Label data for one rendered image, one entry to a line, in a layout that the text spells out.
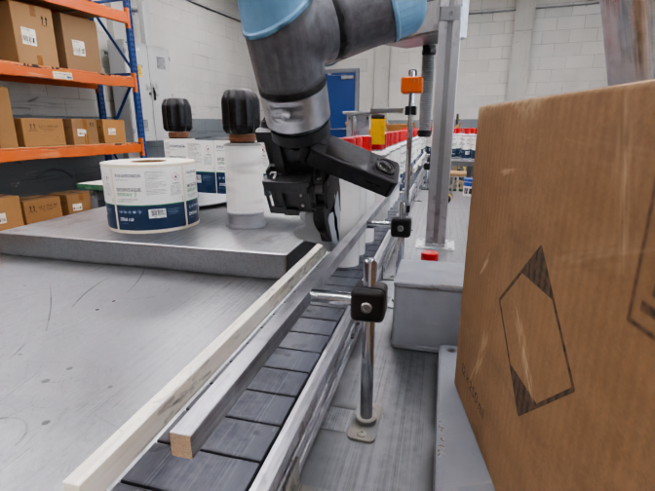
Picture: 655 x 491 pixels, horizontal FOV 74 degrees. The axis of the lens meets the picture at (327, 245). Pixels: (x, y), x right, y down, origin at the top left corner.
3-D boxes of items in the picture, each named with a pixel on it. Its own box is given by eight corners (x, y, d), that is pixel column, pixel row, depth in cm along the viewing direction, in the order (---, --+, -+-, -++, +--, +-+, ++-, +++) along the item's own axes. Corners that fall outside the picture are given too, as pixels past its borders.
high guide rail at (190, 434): (397, 182, 121) (398, 177, 121) (402, 182, 121) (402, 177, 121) (172, 456, 21) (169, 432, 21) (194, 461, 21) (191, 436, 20)
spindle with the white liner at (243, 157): (237, 220, 106) (230, 91, 98) (272, 222, 104) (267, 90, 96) (219, 228, 97) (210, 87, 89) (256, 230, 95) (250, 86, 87)
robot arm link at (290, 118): (332, 70, 49) (316, 105, 44) (337, 107, 52) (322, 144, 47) (271, 72, 51) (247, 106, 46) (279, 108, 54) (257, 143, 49)
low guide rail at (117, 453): (370, 200, 125) (370, 193, 124) (374, 200, 124) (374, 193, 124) (65, 510, 24) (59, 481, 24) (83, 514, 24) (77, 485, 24)
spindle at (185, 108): (179, 194, 136) (171, 98, 129) (205, 196, 134) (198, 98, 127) (162, 199, 128) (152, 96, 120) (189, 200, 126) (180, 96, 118)
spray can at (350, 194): (331, 260, 74) (331, 137, 69) (362, 262, 73) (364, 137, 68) (324, 269, 70) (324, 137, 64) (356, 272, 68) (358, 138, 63)
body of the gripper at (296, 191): (287, 183, 63) (269, 106, 54) (345, 185, 61) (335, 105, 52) (271, 218, 58) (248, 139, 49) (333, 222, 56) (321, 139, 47)
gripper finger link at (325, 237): (325, 225, 62) (316, 175, 56) (336, 225, 62) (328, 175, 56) (317, 247, 59) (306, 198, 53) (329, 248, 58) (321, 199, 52)
